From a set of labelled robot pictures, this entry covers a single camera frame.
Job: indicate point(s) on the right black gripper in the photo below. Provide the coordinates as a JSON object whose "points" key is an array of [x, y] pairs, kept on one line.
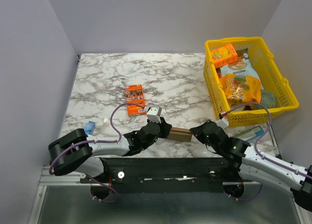
{"points": [[197, 130]]}

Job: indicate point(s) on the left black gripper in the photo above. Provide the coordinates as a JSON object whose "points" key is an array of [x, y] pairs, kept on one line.
{"points": [[165, 129]]}

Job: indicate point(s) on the brown cardboard box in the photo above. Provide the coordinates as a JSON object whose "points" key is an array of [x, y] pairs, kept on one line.
{"points": [[179, 134]]}

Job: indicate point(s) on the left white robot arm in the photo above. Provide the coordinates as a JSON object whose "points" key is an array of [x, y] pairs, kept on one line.
{"points": [[77, 151]]}

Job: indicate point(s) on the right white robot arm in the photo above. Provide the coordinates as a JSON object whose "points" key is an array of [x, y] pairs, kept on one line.
{"points": [[252, 164]]}

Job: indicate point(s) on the orange product box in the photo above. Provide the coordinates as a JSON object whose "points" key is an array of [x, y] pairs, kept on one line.
{"points": [[135, 96]]}

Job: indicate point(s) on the orange snack box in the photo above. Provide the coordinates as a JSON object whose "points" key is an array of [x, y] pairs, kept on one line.
{"points": [[224, 55]]}

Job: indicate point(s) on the small blue white packet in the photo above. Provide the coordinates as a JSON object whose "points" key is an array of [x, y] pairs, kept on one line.
{"points": [[250, 134]]}

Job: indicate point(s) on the orange candy bag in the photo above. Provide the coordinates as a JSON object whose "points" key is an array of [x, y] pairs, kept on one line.
{"points": [[239, 89]]}

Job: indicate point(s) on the blue flat packet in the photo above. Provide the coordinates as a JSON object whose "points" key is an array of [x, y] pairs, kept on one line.
{"points": [[89, 127]]}

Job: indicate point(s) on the green mesh sponge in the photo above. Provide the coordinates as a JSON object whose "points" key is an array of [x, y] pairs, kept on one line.
{"points": [[264, 98]]}

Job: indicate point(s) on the light blue snack bag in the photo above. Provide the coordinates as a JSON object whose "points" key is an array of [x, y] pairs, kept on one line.
{"points": [[241, 67]]}

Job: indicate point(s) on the yellow plastic basket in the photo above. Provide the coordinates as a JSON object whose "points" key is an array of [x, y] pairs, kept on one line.
{"points": [[271, 79]]}

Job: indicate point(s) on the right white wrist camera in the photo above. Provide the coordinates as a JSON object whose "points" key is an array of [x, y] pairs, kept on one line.
{"points": [[223, 123]]}

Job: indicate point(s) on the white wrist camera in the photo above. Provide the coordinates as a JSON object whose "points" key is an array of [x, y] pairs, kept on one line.
{"points": [[153, 114], [223, 123]]}

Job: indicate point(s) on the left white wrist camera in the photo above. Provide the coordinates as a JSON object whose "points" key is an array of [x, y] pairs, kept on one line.
{"points": [[153, 114]]}

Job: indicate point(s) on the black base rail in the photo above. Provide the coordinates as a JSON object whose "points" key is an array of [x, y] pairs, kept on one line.
{"points": [[168, 175]]}

